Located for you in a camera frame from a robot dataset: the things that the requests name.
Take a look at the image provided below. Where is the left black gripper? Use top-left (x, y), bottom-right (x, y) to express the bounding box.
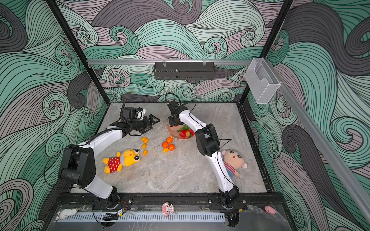
top-left (130, 115), bottom-right (160, 133)

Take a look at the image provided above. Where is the pink scalloped fruit bowl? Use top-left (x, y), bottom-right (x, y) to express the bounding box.
top-left (165, 122), bottom-right (195, 140)

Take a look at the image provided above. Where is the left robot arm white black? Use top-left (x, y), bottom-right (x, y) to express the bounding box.
top-left (58, 107), bottom-right (160, 208)

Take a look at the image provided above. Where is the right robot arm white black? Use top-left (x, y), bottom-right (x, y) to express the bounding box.
top-left (164, 92), bottom-right (239, 209)

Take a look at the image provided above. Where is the pink boy plush doll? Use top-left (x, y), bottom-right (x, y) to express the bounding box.
top-left (222, 150), bottom-right (248, 178)

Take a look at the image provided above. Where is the pink pig figurine centre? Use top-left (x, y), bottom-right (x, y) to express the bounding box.
top-left (161, 202), bottom-right (174, 217)

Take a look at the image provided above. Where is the pink pig figurine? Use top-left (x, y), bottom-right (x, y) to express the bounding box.
top-left (264, 206), bottom-right (277, 215)
top-left (161, 202), bottom-right (174, 217)

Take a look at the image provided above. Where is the white rabbit figurine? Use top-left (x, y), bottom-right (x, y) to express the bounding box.
top-left (55, 208), bottom-right (78, 220)

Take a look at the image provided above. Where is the pink pig figurine right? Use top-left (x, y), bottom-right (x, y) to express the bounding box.
top-left (264, 206), bottom-right (277, 215)

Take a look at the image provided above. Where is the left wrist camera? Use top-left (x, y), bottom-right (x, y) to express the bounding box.
top-left (121, 107), bottom-right (146, 122)

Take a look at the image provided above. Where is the black wall tray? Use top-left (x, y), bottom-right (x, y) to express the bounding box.
top-left (153, 61), bottom-right (216, 81)

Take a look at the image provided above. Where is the aluminium rail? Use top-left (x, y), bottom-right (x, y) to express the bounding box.
top-left (86, 59), bottom-right (252, 66)

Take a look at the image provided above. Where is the clear acrylic wall box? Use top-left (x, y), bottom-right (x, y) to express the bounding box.
top-left (244, 58), bottom-right (281, 105)

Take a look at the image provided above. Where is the white slotted cable duct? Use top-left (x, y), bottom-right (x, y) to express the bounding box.
top-left (58, 212), bottom-right (225, 223)

